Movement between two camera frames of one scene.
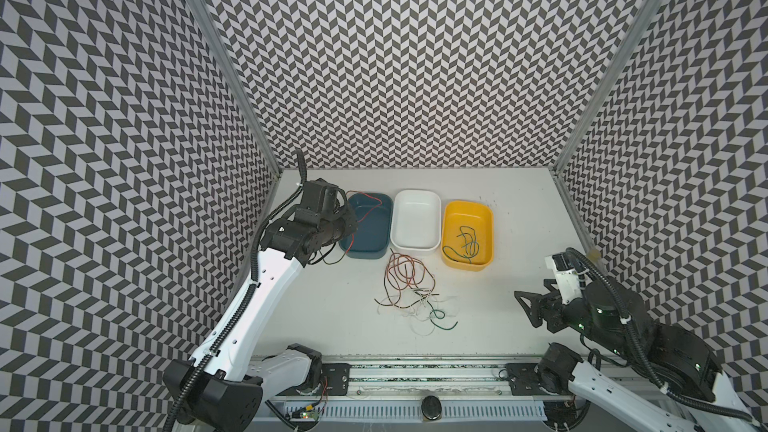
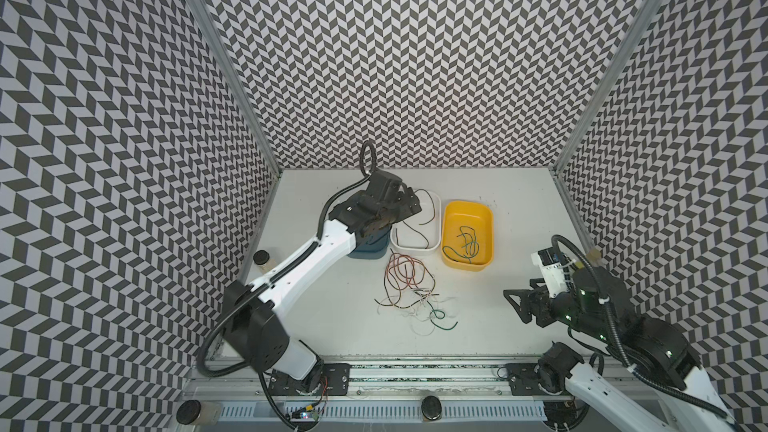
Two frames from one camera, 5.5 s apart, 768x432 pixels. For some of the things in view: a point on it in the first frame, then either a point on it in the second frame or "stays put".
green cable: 471,246 stays put
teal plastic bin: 374,219 stays put
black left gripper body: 335,222 to 397,205
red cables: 407,281 stays put
